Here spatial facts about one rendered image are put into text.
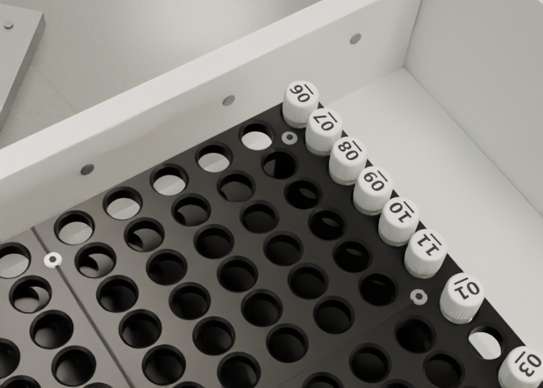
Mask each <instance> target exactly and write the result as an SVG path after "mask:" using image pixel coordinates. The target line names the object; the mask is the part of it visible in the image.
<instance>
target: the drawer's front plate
mask: <svg viewBox="0 0 543 388"><path fill-rule="evenodd" d="M402 67H405V68H406V69H407V70H408V71H409V72H410V74H411V75H412V76H413V77H414V78H415V79H416V80H417V81H418V82H419V84H420V85H421V86H422V87H423V88H424V89H425V90H426V91H427V92H428V94H429V95H430V96H431V97H432V98H433V99H434V100H435V101H436V102H437V103H438V104H439V105H440V106H441V107H442V108H443V109H444V110H445V111H446V112H447V114H448V115H449V116H450V117H451V118H452V119H453V120H454V121H455V122H456V124H457V125H458V126H459V127H460V128H461V129H462V130H463V131H464V132H465V134H466V135H467V136H468V137H469V138H470V139H471V140H472V141H473V142H474V144H475V145H476V146H477V147H478V148H479V149H480V150H481V151H482V152H483V153H484V154H485V155H486V156H487V157H488V158H489V159H490V160H491V161H492V163H493V164H494V165H495V166H496V167H497V168H498V169H499V170H500V171H501V172H502V174H503V175H504V176H505V177H506V178H507V179H508V180H509V181H510V182H511V184H512V185H513V186H514V187H515V188H516V189H517V190H518V191H519V192H520V194H521V195H522V196H523V197H524V198H525V199H526V200H527V201H528V202H529V204H530V205H531V206H532V207H533V208H534V209H535V210H536V211H537V212H538V213H539V214H540V215H541V216H542V217H543V0H421V3H420V5H419V10H418V14H417V17H416V20H415V25H414V28H413V31H412V34H411V38H410V43H409V45H408V49H407V51H406V57H405V60H404V63H403V66H402Z"/></svg>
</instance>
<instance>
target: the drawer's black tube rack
mask: <svg viewBox="0 0 543 388"><path fill-rule="evenodd" d="M251 132H261V133H264V134H266V135H267V136H268V137H269V138H270V139H271V144H270V145H269V146H268V147H267V148H265V149H262V150H253V149H250V148H249V147H247V146H245V145H244V144H243V142H242V138H243V136H245V135H246V134H248V133H251ZM296 142H297V135H296V134H295V133H293V132H286V133H285V132H284V130H283V129H282V128H281V127H280V126H279V125H278V124H277V122H276V121H275V120H274V118H273V117H272V116H271V115H270V113H269V112H268V111H267V110H266V111H264V112H261V113H259V114H258V115H256V116H253V117H251V118H250V119H248V120H245V121H243V122H242V123H240V124H237V125H235V126H234V127H232V128H230V129H227V130H225V131H224V132H222V133H219V134H217V135H216V136H214V137H211V138H209V139H208V140H206V141H203V142H201V143H200V144H198V145H195V146H193V147H192V148H190V149H188V150H185V151H184V152H182V153H180V154H177V155H175V156H174V157H172V158H169V159H167V160H166V161H164V162H161V163H159V164H158V165H156V166H154V167H151V168H150V169H148V170H146V171H143V172H142V173H140V174H138V175H135V176H133V177H132V178H130V179H126V180H125V181H123V182H121V183H118V184H117V185H115V186H113V187H111V188H109V189H107V190H105V191H103V192H101V193H99V194H97V195H95V196H92V197H91V198H89V199H87V200H84V201H83V202H81V203H79V204H77V205H75V206H73V207H71V208H69V209H67V210H65V211H63V212H61V213H59V214H57V215H55V216H53V217H50V218H49V219H47V220H45V221H42V222H41V223H39V224H37V225H35V226H33V227H31V228H29V229H27V230H25V231H23V232H21V233H19V234H17V235H15V236H13V237H11V238H9V239H7V240H5V241H3V242H0V259H1V258H2V257H3V256H5V255H9V254H20V255H23V256H24V257H26V258H27V259H28V266H27V268H26V269H25V271H24V272H23V273H21V274H20V275H18V276H15V277H10V278H7V277H3V276H0V388H492V387H491V385H490V384H489V383H488V382H487V380H486V379H485V378H484V377H483V376H482V375H481V373H480V372H479V371H478V370H477V368H476V367H475V366H474V364H473V363H472V362H471V361H470V359H469V358H468V357H467V356H466V355H465V354H464V353H463V351H462V350H461V349H460V347H459V346H458V345H457V344H456V342H455V341H454V340H453V338H452V337H451V336H450V335H449V333H448V332H447V331H446V330H445V329H444V328H443V327H442V325H441V324H440V323H439V321H438V320H437V319H436V318H435V316H434V315H433V314H432V313H431V311H430V310H429V309H428V308H427V307H426V306H425V305H424V303H425V302H426V301H427V294H428V293H430V292H431V291H433V290H434V289H436V288H438V287H440V286H441V285H443V284H444V283H446V282H447V281H448V280H449V278H451V277H452V276H454V275H456V274H458V273H462V272H463V270H462V269H460V270H458V271H457V272H454V273H453V274H452V275H451V276H448V277H447V278H445V279H443V280H442V281H441V282H439V283H437V284H436V285H434V286H432V287H431V288H430V289H427V290H426V291H422V290H421V289H416V290H413V289H412V288H411V287H410V286H409V285H408V284H407V283H406V281H405V280H404V279H403V277H402V276H401V275H400V273H399V272H398V271H397V270H396V268H395V267H394V266H393V265H392V264H391V263H390V261H389V260H388V259H387V258H386V257H385V255H384V254H383V253H382V251H381V250H380V249H379V247H378V246H377V245H376V244H375V242H374V241H373V240H372V239H371V238H370V237H369V236H368V234H367V233H366V232H365V231H364V229H363V228H362V227H361V225H360V224H359V223H358V221H357V220H356V219H355V218H354V217H353V216H352V215H351V213H350V212H349V211H348V210H347V208H346V207H345V206H344V205H343V203H342V202H341V201H340V199H339V198H338V197H337V196H336V195H335V194H334V193H333V191H332V190H331V189H330V187H329V186H328V185H327V184H326V182H325V181H324V180H323V179H322V177H321V176H320V175H319V174H318V173H317V172H316V170H315V169H314V168H313V167H312V165H311V164H310V163H309V161H308V160H307V159H306V158H305V156H304V155H303V154H302V153H301V151H300V150H299V149H298V148H297V147H296V146H295V144H294V143H296ZM211 153H216V154H221V155H223V156H224V157H226V158H227V160H228V161H229V165H228V166H227V167H226V168H225V169H224V170H223V171H218V172H210V171H206V170H205V169H203V168H202V167H201V166H200V165H199V163H198V162H199V160H200V158H202V157H203V156H204V155H206V154H211ZM165 175H174V176H177V177H179V178H180V179H181V180H182V181H183V182H184V183H185V187H184V189H183V190H182V191H181V192H179V193H177V194H175V195H171V196H168V195H163V194H161V193H159V192H158V191H156V190H155V188H154V183H155V182H156V180H157V179H159V178H161V177H163V176H165ZM299 188H305V189H308V190H310V191H311V192H312V193H314V195H315V196H316V197H317V199H310V198H308V197H306V196H304V195H302V194H301V192H300V191H299ZM120 198H129V199H131V200H134V201H135V202H137V203H138V205H139V206H140V208H139V210H138V212H137V213H136V214H135V215H134V216H133V217H130V218H128V219H117V218H114V217H112V216H111V215H110V214H109V213H108V212H107V208H108V206H109V205H110V203H111V202H113V201H114V200H117V199H120ZM322 218H330V219H332V220H334V221H336V222H337V223H338V224H339V225H340V226H329V225H327V224H326V223H325V222H324V221H323V220H322ZM72 222H82V223H85V224H87V225H88V226H89V227H90V228H91V229H92V233H91V235H90V237H89V238H88V239H87V240H86V241H85V242H82V243H79V244H68V243H66V242H63V241H62V240H61V239H60V238H59V233H60V231H61V229H62V228H63V227H64V226H66V225H68V224H69V223H72ZM346 249H354V250H357V251H359V252H360V253H361V254H363V255H353V254H351V253H350V252H348V251H347V250H346ZM372 280H377V281H380V282H383V283H384V284H385V285H378V284H375V283H373V282H372ZM392 295H393V296H394V299H393V300H392V301H390V300H391V297H392ZM426 334H427V336H428V338H429V341H430V346H429V348H428V349H425V347H424V345H423V340H424V337H425V335H426Z"/></svg>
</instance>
